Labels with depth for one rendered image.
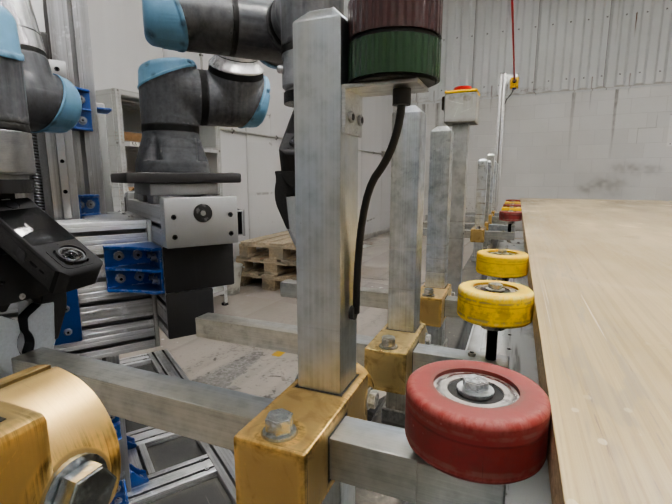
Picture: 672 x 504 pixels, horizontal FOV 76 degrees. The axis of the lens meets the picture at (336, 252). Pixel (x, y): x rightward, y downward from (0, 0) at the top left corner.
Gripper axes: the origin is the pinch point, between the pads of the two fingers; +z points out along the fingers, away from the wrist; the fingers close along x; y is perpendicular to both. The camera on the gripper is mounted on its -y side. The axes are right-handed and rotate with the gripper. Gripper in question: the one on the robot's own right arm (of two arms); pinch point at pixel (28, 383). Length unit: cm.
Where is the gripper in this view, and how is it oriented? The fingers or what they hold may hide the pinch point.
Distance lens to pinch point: 53.8
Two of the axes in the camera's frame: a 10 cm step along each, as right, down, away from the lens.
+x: -3.9, 1.6, -9.1
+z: 0.0, 9.9, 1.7
